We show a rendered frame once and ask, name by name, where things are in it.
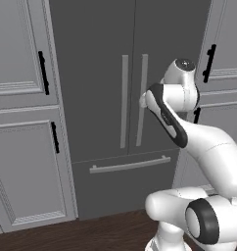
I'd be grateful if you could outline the grey vertical fridge door handle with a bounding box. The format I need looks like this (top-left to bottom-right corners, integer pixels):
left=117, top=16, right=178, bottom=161
left=119, top=54, right=129, bottom=149
left=135, top=53, right=149, bottom=148

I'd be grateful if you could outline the dark grey freezer drawer front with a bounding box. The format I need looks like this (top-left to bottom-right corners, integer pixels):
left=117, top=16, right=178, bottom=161
left=71, top=147, right=181, bottom=221

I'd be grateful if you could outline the grey panelled cupboard door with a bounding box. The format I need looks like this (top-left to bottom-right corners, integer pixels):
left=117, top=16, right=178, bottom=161
left=0, top=105, right=79, bottom=234
left=194, top=0, right=237, bottom=94
left=171, top=92, right=237, bottom=194
left=0, top=0, right=62, bottom=111

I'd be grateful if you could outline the dark grey fridge door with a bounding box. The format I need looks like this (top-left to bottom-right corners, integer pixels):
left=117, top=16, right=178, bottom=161
left=48, top=0, right=137, bottom=165
left=127, top=0, right=213, bottom=157

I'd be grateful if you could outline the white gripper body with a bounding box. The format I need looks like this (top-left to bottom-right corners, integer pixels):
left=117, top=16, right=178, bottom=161
left=138, top=92, right=149, bottom=110

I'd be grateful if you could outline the grey freezer drawer handle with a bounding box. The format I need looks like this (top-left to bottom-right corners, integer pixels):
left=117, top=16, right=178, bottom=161
left=88, top=155, right=172, bottom=175

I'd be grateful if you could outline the black cupboard handle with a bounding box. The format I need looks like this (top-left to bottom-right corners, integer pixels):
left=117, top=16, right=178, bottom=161
left=192, top=107, right=203, bottom=125
left=37, top=50, right=51, bottom=96
left=50, top=121, right=61, bottom=155
left=202, top=43, right=217, bottom=84

